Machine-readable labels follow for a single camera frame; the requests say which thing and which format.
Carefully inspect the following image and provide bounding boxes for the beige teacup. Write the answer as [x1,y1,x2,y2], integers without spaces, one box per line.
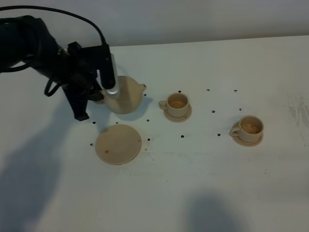
[238,116,264,134]
[158,92,190,117]

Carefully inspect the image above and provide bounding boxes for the beige teacup near centre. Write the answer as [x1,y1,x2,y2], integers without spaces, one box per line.
[158,92,190,117]

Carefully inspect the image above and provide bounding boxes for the small saucer under cup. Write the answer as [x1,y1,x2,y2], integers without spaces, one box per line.
[163,105,192,123]
[229,122,264,147]

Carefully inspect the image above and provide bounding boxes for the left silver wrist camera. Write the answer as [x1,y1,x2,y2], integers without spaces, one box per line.
[81,43,120,99]

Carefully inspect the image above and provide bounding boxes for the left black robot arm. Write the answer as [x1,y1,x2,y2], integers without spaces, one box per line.
[0,16,103,121]

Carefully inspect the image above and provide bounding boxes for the large round beige saucer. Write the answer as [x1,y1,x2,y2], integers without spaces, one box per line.
[95,124,141,165]

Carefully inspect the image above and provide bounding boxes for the left black braided cable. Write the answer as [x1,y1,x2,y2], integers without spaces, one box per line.
[0,6,108,97]

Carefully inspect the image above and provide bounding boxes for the small saucer under right cup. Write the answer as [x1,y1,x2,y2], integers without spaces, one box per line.
[229,122,264,147]

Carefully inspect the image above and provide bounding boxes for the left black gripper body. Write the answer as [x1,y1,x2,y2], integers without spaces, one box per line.
[57,42,104,102]

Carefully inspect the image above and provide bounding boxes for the beige teacup on right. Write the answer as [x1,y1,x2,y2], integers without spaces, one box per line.
[238,116,264,134]

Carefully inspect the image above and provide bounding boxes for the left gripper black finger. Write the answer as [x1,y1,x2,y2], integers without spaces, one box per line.
[63,89,89,121]

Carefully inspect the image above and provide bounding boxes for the beige ceramic teapot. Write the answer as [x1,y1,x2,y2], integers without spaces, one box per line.
[95,76,147,115]

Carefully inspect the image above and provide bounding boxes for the small saucer under centre cup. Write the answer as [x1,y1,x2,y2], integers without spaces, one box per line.
[163,105,192,123]

